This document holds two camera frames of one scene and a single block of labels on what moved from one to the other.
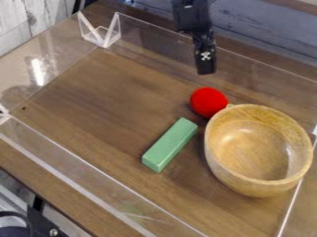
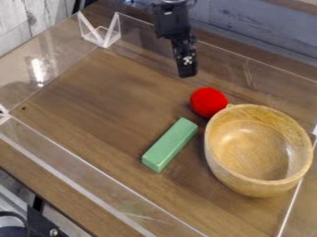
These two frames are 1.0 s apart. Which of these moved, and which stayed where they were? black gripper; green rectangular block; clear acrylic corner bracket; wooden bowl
Moved: black gripper
Stayed: clear acrylic corner bracket; wooden bowl; green rectangular block
